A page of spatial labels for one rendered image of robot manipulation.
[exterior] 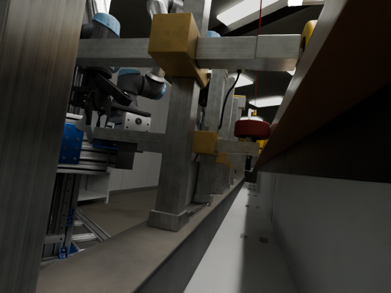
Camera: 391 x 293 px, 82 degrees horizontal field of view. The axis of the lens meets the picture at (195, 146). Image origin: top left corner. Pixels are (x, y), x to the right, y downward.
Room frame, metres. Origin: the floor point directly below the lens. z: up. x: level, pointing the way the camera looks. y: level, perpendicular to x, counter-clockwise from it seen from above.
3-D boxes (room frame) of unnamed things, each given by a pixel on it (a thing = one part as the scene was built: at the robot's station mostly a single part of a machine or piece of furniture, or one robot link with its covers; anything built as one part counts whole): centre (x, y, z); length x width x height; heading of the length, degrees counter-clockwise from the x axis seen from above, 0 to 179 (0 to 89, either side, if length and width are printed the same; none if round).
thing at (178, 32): (0.32, 0.03, 0.94); 0.13 x 0.06 x 0.05; 166
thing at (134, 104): (1.24, 0.42, 1.09); 0.15 x 0.15 x 0.10
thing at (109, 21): (0.63, 0.30, 1.12); 0.09 x 0.08 x 0.11; 73
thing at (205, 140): (0.56, -0.03, 0.84); 0.13 x 0.06 x 0.05; 166
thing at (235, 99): (1.07, -0.16, 0.90); 0.03 x 0.03 x 0.48; 76
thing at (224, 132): (0.83, -0.10, 0.89); 0.03 x 0.03 x 0.48; 76
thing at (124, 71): (1.25, 0.41, 1.20); 0.13 x 0.12 x 0.14; 123
